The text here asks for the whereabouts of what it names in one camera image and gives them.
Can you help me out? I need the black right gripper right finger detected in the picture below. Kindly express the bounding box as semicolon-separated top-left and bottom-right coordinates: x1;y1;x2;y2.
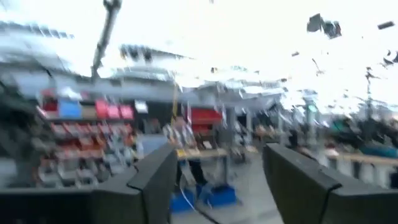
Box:
262;142;398;224

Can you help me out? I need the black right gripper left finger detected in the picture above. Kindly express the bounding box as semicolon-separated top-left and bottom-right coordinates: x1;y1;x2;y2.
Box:
0;142;178;224

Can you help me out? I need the blue plastic floor bin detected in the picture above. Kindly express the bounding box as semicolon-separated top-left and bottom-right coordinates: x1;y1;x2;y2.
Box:
198;184;238;208
169;192;196;214

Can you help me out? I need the blue-grey laptop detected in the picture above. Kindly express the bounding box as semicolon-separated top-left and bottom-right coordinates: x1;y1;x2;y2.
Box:
136;133;169;156

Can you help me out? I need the person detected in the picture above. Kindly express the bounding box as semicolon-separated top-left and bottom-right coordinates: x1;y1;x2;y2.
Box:
178;116;209;187

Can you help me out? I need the wooden desk with grey legs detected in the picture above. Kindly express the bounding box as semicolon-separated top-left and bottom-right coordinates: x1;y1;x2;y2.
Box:
175;147;230;187

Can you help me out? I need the parts shelf with coloured bins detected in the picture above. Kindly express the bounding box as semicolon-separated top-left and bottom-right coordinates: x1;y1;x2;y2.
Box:
35;88;139;189

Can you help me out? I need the large red storage bin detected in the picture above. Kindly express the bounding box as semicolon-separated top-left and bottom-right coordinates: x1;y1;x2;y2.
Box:
190;108;223;125

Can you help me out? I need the blue cardboard box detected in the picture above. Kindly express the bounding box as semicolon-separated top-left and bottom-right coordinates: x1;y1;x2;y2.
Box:
58;98;83;119

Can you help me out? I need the flat red storage bin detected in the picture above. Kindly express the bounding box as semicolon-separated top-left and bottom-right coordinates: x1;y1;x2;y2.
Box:
40;98;59;113

